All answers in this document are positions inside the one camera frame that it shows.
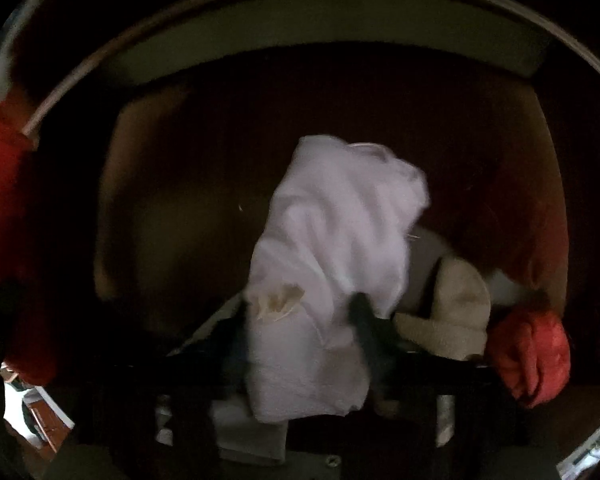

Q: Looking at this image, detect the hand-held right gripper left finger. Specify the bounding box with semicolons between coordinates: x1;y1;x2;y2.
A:
165;305;253;413

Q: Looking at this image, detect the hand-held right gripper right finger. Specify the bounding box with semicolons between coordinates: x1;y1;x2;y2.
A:
349;292;501;403

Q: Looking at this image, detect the beige garment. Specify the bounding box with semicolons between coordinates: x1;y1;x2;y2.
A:
394;257;492;362

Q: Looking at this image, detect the plain white garment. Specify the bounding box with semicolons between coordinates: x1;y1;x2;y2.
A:
245;135;431;423

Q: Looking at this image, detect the bright red garment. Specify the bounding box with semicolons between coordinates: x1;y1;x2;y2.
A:
487;307;572;409

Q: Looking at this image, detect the dark wooden drawer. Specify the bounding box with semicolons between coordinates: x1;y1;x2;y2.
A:
92;25;600;461

